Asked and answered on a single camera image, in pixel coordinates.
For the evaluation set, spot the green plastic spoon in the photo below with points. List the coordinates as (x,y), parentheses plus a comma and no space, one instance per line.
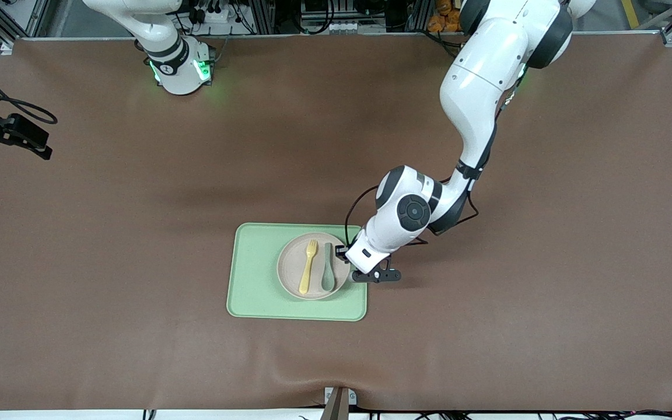
(328,283)

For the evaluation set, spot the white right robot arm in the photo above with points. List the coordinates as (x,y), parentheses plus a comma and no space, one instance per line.
(178,70)

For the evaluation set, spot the light green rectangular tray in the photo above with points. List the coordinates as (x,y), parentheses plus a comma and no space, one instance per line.
(254,291)

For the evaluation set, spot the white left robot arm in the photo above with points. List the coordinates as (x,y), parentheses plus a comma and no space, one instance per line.
(482,87)

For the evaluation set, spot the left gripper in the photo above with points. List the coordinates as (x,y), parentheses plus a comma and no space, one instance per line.
(342,253)

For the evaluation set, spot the white power strip with plugs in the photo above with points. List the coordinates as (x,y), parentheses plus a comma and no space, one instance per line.
(219,16)

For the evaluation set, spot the yellow plastic fork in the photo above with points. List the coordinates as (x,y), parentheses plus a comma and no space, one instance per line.
(305,277)

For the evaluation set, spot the orange objects bin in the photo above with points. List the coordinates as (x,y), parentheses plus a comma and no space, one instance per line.
(444,20)

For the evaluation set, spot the round beige plate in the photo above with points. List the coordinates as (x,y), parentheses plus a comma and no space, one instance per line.
(289,268)

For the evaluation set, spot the white terminal strip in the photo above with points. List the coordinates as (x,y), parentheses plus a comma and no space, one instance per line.
(336,27)

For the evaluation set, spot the metal table edge bracket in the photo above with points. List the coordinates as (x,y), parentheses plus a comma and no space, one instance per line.
(339,405)

